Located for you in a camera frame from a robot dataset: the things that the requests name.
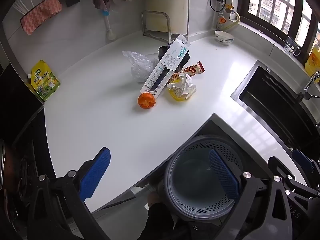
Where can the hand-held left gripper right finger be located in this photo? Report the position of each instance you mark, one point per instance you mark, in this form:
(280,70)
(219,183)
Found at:
(225,177)

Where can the cream cutting board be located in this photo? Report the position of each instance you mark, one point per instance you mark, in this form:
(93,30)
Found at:
(167,2)

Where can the red brown snack wrapper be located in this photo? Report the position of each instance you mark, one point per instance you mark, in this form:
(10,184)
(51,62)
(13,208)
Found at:
(193,70)

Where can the yellow plastic container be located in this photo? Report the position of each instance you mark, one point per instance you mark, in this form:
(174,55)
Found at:
(177,98)

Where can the chrome faucet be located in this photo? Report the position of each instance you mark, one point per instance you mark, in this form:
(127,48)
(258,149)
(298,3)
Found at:
(313,78)

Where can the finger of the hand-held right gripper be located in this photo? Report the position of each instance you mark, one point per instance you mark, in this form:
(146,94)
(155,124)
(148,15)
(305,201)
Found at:
(303,160)
(297,186)

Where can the long white cardboard package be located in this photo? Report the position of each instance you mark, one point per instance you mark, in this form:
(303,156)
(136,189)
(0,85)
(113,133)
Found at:
(175,52)

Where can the black kitchen sink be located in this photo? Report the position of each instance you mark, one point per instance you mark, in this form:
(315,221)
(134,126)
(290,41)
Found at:
(272,105)

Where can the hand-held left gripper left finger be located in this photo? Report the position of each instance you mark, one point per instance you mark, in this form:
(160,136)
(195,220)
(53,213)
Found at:
(95,176)

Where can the pink textured cloth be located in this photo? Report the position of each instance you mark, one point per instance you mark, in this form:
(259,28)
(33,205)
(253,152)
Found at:
(41,15)

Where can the white bottle brush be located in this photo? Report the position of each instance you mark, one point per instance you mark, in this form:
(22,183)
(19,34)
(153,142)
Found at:
(108,25)

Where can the silver foil wrapper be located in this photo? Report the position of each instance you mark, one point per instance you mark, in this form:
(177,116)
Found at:
(183,85)

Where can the dark grey cloth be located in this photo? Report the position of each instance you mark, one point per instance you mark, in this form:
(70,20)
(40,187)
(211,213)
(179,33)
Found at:
(163,51)

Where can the clear plastic bag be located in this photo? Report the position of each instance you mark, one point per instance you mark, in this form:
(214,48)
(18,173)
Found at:
(140,67)

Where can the grey perforated bin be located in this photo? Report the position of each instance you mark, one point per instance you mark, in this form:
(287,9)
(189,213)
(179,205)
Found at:
(197,180)

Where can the green yellow pouch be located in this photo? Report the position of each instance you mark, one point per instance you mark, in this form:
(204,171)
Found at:
(45,82)

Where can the white patterned bowl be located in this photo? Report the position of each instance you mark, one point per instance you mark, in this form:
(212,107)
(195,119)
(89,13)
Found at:
(223,38)

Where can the yellow oil bottle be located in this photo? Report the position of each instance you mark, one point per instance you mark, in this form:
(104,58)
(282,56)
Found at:
(313,62)

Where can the black stove top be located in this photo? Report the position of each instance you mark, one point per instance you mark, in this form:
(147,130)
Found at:
(25,165)

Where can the printed glass mug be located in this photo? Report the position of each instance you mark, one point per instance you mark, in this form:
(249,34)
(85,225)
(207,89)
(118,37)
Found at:
(291,46)

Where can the orange fruit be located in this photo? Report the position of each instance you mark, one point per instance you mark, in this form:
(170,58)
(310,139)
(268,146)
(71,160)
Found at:
(146,101)

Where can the metal rack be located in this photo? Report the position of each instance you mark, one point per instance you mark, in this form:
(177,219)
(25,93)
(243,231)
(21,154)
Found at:
(153,11)

